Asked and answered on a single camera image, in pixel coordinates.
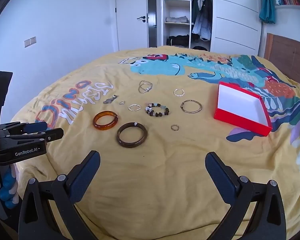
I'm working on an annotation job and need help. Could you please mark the yellow dinosaur printed blanket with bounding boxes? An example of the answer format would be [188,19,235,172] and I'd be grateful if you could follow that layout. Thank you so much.
[11,45,300,240]

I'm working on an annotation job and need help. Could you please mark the beaded bracelet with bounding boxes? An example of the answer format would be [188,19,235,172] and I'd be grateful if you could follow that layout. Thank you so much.
[145,103,171,117]

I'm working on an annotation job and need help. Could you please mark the thin metal bangle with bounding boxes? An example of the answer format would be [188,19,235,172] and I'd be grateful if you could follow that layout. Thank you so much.
[180,100,203,114]

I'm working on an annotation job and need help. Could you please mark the dark brown bangle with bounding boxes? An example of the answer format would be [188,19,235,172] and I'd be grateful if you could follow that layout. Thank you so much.
[116,122,148,148]

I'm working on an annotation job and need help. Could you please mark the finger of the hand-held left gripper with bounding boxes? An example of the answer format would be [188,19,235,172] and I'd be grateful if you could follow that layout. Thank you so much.
[0,121,48,133]
[0,127,64,147]

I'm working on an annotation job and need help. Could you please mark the silver crystal bracelet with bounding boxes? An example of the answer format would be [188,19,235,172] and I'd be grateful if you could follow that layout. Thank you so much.
[138,84,154,94]

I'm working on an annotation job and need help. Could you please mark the hanging coats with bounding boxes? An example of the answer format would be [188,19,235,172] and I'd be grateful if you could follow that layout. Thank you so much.
[191,0,213,41]

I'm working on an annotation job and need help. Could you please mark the wall light switch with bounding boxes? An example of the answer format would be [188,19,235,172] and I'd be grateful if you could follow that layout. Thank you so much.
[23,37,37,48]

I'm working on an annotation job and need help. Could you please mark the wooden headboard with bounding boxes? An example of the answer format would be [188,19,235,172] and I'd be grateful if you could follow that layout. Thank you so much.
[264,33,300,81]

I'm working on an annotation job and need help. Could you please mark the teal curtain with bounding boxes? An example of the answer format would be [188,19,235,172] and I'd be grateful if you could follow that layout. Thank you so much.
[258,0,277,24]

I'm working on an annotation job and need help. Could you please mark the folded grey clothes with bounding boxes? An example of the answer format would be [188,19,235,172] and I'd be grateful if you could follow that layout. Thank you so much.
[165,16,189,24]

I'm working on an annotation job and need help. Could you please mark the pile of dark clothes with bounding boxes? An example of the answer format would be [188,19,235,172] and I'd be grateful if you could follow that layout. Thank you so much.
[166,35,202,47]

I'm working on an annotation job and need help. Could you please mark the white wardrobe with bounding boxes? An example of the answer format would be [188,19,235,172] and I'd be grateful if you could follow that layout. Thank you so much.
[147,0,263,57]

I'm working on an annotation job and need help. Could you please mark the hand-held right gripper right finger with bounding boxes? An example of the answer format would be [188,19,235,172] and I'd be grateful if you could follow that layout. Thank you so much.
[205,152,287,240]

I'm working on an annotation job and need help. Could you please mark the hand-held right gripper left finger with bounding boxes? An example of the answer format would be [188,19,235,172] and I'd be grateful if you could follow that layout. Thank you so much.
[19,150,101,240]

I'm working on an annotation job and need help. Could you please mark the red jewelry box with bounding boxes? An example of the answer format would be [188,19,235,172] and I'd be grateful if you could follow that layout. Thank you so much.
[213,81,273,137]

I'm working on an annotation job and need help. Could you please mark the person's left hand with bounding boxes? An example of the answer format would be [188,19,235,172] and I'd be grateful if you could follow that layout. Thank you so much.
[0,166,20,209]

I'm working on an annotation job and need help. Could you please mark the silver wristwatch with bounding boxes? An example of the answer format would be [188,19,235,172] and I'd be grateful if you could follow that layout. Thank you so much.
[103,94,118,105]

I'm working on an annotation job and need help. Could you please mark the amber bangle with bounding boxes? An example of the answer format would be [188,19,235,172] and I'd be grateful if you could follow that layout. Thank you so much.
[93,111,119,131]

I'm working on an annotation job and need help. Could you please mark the white door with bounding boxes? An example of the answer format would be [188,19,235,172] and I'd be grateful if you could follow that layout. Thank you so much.
[114,0,150,52]

